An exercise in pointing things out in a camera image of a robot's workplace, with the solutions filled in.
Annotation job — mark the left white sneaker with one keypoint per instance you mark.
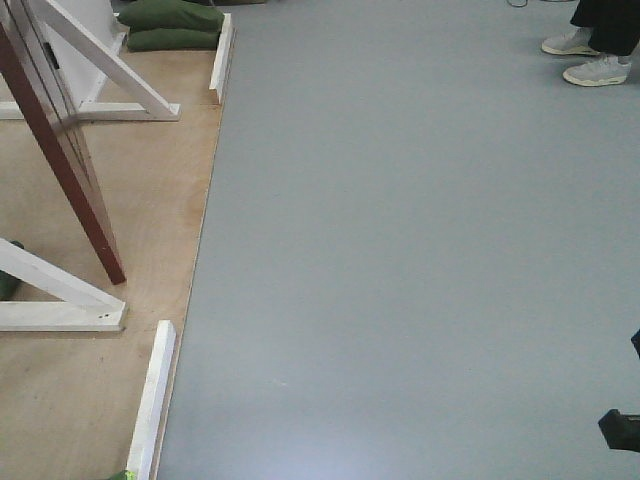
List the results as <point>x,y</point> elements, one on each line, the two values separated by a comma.
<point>575,43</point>

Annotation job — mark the green object bottom edge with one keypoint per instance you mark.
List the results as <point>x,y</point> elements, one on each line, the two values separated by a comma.
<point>123,475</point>

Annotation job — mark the plywood base platform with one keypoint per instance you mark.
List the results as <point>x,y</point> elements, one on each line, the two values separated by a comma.
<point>69,401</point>

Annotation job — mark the white diagonal brace frame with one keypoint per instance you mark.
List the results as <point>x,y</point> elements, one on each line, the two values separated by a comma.
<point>125,96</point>
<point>78,306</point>

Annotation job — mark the green sandbag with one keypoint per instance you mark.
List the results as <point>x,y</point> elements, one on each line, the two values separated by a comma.
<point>172,39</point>
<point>156,14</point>
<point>9,284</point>

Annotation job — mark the green sandbag at left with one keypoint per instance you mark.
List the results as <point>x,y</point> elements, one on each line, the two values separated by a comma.
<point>9,284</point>

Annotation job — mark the white panel wall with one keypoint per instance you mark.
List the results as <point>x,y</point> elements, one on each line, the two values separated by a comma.
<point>83,35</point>

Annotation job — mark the right white sneaker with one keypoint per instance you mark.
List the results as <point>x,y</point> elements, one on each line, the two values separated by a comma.
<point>605,71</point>

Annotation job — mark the black robot part lower right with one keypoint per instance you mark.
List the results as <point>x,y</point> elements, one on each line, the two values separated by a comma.
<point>620,431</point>

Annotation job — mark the lower green sandbag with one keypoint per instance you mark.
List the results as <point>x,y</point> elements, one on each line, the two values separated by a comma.
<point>172,39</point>

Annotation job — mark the upper green sandbag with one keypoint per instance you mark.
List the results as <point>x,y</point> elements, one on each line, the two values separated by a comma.
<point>156,14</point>

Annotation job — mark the dark robot part right edge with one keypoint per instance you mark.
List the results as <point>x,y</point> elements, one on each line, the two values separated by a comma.
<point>635,340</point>

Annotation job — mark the far white diagonal brace frame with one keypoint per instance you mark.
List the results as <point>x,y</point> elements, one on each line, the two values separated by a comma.
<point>125,96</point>

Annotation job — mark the far white wooden edge rail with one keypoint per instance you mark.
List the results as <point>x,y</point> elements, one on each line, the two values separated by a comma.
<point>222,60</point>

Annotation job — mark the brown wooden door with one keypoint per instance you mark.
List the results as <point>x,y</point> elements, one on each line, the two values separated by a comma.
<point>30,70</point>

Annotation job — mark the white wooden edge rail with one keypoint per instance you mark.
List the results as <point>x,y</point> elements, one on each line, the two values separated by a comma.
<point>222,60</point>
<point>146,429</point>

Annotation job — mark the white sneaker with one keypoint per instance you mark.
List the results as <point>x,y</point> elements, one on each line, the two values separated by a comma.
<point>605,71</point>
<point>575,43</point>

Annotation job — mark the black trouser legs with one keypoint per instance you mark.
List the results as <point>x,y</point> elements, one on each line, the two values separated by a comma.
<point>614,24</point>

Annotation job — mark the near white wooden edge rail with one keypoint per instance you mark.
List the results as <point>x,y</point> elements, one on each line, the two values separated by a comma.
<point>146,429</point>

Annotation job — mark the near white diagonal brace frame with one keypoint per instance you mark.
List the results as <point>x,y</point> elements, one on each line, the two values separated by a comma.
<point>78,306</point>

